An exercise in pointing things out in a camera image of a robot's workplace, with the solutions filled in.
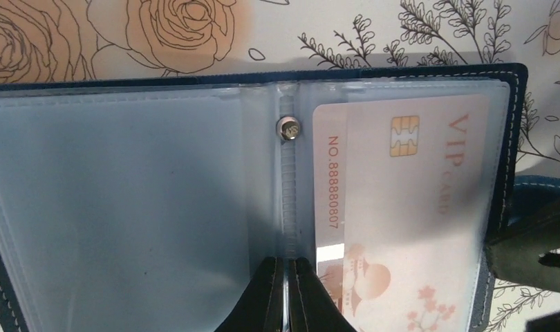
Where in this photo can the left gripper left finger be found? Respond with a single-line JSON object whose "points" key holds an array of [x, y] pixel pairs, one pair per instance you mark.
{"points": [[260, 307]]}

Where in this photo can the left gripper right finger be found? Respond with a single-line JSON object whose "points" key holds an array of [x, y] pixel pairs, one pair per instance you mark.
{"points": [[310, 308]]}

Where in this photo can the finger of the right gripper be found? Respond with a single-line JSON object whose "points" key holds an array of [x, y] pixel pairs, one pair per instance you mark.
{"points": [[523, 254]]}

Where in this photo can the white vip chip card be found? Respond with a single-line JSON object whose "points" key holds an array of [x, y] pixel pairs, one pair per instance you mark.
{"points": [[402, 192]]}

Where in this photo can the blue card holder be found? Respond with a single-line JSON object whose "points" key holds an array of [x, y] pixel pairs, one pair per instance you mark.
{"points": [[148, 205]]}

